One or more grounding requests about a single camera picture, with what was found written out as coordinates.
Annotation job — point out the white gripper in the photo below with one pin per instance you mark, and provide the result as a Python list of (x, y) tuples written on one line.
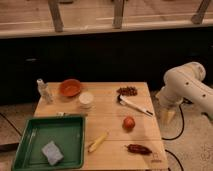
[(168, 99)]

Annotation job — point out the red apple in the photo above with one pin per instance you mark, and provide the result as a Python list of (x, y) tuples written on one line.
[(128, 123)]

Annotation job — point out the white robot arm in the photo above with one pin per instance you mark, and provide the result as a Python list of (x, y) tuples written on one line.
[(186, 82)]

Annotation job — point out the white paper cup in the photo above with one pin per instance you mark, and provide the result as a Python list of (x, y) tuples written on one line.
[(86, 99)]

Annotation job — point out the dark red dried chili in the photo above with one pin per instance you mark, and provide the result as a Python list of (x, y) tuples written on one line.
[(138, 149)]

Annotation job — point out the yellow corn cob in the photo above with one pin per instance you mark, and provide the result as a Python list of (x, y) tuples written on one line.
[(97, 142)]

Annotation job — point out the green plastic tray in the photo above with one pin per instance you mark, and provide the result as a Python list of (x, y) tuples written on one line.
[(66, 134)]

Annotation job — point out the orange bowl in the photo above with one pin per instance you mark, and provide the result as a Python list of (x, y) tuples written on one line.
[(70, 87)]

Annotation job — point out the blue grey sponge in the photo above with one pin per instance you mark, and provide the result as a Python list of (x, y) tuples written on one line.
[(52, 153)]

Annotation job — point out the small white bottle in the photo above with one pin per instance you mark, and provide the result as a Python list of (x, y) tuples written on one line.
[(44, 91)]

